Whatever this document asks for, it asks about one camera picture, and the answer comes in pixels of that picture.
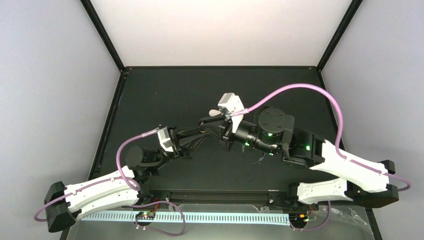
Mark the light blue cable duct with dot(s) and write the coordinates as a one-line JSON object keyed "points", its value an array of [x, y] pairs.
{"points": [[278, 219]]}

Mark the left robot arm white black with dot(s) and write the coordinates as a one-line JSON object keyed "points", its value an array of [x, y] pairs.
{"points": [[64, 205]]}

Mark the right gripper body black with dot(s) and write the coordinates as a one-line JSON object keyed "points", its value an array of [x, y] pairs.
{"points": [[225, 141]]}

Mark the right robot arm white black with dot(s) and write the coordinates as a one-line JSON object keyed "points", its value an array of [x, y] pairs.
{"points": [[358, 181]]}

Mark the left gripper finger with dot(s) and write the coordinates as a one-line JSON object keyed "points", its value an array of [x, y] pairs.
{"points": [[182, 133], [197, 143]]}

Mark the black frame post left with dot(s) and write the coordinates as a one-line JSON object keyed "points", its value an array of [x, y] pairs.
{"points": [[102, 32]]}

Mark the black frame post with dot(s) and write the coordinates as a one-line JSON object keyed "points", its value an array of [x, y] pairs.
{"points": [[338, 34], [102, 32]]}

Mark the black aluminium rail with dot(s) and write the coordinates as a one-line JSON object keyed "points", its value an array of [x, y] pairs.
{"points": [[212, 195]]}

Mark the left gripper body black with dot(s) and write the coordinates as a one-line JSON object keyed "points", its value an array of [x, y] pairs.
{"points": [[175, 139]]}

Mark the black frame post right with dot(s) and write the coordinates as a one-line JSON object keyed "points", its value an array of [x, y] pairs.
{"points": [[338, 34]]}

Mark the white earbud charging case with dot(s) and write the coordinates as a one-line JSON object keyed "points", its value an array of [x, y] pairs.
{"points": [[214, 112]]}

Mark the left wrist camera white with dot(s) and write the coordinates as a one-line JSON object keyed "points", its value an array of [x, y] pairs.
{"points": [[165, 140]]}

